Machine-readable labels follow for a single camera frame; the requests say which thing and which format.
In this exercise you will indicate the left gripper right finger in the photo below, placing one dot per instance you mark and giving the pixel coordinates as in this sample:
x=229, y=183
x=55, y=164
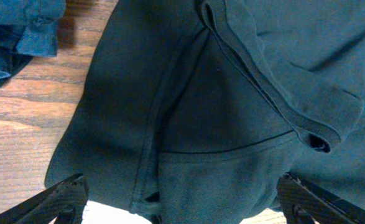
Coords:
x=303, y=202

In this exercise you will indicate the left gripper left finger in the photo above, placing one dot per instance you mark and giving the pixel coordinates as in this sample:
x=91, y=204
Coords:
x=63, y=203

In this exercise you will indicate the black polo shirt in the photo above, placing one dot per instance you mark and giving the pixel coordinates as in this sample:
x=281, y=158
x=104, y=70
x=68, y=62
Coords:
x=193, y=110

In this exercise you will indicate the navy folded shirt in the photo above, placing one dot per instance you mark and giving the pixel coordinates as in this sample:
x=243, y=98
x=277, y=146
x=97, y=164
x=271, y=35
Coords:
x=28, y=29

